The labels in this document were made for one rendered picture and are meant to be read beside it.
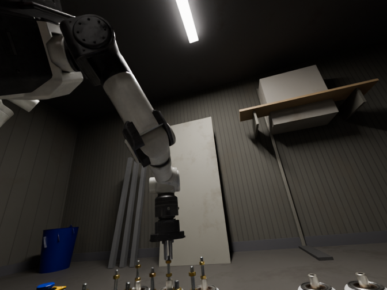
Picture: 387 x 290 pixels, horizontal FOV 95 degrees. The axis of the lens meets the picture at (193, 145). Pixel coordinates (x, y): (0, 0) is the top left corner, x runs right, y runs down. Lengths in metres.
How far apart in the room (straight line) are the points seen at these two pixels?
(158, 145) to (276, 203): 2.53
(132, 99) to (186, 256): 2.08
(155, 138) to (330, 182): 2.83
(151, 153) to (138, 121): 0.09
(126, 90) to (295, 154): 2.82
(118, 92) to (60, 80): 0.16
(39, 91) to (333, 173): 3.12
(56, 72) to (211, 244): 2.10
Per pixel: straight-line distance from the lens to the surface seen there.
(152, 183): 0.72
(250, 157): 2.99
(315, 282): 0.70
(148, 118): 0.48
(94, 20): 0.56
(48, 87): 0.61
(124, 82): 0.52
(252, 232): 2.87
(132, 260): 2.72
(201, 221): 2.35
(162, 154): 0.51
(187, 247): 2.38
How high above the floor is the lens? 0.46
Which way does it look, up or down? 23 degrees up
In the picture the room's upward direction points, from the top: 6 degrees counter-clockwise
